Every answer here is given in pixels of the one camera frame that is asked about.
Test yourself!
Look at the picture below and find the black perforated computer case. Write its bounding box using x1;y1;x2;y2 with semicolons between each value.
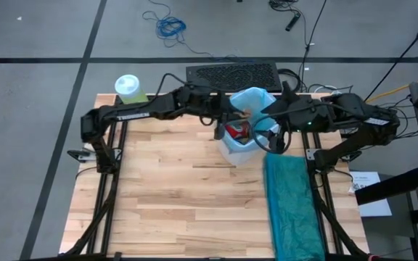
186;60;283;94

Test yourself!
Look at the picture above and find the green disinfecting wipes canister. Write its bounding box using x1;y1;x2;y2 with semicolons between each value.
114;74;149;105

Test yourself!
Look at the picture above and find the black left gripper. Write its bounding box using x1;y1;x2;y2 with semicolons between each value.
194;92;252;123

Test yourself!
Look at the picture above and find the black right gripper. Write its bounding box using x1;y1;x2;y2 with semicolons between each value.
258;80;332;135

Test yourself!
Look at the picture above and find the teal trash bag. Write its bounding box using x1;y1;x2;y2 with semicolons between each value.
262;152;327;261

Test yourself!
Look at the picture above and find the white plastic trash bin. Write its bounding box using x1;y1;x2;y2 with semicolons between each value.
216;119;286;167

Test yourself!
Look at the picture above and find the light blue trash bag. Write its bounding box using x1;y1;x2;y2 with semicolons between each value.
218;86;286;153

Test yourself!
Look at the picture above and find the thick yellow cable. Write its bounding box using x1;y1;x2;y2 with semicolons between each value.
366;77;418;103

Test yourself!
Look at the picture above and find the blue cable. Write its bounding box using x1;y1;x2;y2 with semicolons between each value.
142;0;254;63

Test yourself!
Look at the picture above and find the black power brick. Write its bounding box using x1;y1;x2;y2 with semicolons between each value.
284;13;301;32

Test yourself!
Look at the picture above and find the white paper sheet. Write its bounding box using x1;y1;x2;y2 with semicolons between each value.
348;171;393;218

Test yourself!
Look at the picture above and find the red Core Power bottle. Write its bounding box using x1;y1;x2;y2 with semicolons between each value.
225;122;252;144

